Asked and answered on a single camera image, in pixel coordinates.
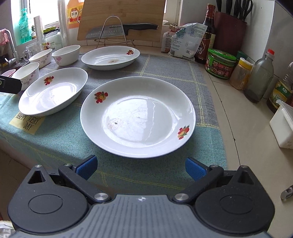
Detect cooking oil bottle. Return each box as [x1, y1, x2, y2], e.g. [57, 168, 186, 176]
[267, 62, 293, 113]

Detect plain white bowl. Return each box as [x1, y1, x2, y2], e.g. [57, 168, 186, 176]
[52, 45, 80, 66]

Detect large white round plate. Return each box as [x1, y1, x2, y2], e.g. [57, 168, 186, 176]
[80, 76, 196, 159]

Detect stack of clear plastic cups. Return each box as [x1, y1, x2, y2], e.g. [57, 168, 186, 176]
[58, 0, 69, 47]

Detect white plastic seasoning box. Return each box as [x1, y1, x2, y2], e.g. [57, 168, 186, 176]
[270, 99, 293, 149]

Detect white bowl pink flowers front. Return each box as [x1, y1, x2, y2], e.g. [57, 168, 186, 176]
[12, 62, 39, 91]

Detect grey green checked cloth mat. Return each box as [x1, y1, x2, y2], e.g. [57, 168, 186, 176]
[0, 53, 228, 191]

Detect dark soy sauce bottle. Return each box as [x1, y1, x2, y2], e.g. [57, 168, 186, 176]
[195, 4, 216, 64]

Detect cleaver with black handle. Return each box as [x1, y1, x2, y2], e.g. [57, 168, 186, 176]
[85, 23, 158, 40]

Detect white bowl pink flowers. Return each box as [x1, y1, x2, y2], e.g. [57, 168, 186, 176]
[12, 62, 39, 91]
[29, 49, 53, 69]

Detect yellow lid spice jar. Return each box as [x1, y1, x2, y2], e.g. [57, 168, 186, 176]
[229, 57, 253, 90]

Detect glass mug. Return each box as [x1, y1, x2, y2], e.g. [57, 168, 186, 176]
[23, 41, 43, 62]

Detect glass jar green lid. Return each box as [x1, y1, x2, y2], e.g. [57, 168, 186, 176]
[42, 26, 63, 51]

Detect red white paper bag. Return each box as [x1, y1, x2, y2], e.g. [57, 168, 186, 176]
[161, 31, 175, 53]

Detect white oval dish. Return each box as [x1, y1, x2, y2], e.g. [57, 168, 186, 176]
[81, 46, 140, 71]
[18, 67, 88, 117]

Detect green dish soap bottle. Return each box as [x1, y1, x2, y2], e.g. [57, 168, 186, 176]
[18, 8, 31, 44]

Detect green lid sauce jar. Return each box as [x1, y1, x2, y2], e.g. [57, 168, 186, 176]
[205, 49, 237, 80]

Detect brown knife block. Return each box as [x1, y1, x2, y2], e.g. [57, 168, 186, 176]
[213, 11, 247, 56]

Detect white plastic bag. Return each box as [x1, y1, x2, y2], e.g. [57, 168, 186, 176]
[168, 23, 208, 61]

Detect bamboo cutting board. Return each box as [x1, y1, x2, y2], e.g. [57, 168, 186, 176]
[77, 0, 165, 42]

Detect pink white basin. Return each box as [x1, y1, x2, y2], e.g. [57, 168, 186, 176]
[1, 69, 16, 77]

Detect wire knife stand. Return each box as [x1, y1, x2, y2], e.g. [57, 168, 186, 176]
[95, 15, 135, 48]

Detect orange cooking wine bottle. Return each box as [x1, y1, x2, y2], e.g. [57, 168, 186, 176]
[66, 0, 84, 29]

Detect chrome sink faucet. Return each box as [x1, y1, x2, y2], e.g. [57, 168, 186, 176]
[1, 29, 19, 64]

